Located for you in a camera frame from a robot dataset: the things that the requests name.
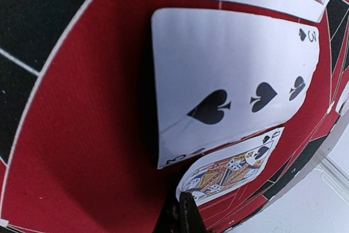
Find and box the three of spades card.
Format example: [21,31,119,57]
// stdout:
[152,8,320,169]

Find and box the round red black poker mat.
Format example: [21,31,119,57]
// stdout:
[0,0,349,233]

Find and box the queen of spades card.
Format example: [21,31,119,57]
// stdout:
[176,127,284,206]

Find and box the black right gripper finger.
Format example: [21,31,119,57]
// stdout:
[157,192,208,233]

